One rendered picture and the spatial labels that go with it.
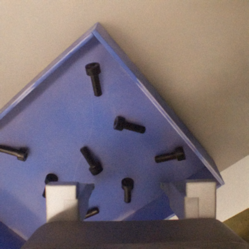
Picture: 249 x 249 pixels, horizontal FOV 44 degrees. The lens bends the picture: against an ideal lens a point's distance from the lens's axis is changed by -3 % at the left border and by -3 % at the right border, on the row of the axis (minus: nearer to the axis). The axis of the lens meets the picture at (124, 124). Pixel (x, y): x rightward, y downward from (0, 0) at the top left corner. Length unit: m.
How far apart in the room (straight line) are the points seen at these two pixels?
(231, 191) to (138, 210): 0.06
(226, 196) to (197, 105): 0.06
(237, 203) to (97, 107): 0.11
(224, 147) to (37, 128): 0.10
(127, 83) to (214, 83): 0.04
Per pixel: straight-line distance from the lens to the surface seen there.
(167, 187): 0.16
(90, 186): 0.17
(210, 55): 0.16
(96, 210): 0.19
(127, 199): 0.18
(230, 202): 0.21
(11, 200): 0.20
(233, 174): 0.19
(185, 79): 0.16
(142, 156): 0.17
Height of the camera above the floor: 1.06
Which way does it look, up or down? 64 degrees down
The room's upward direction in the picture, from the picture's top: 177 degrees clockwise
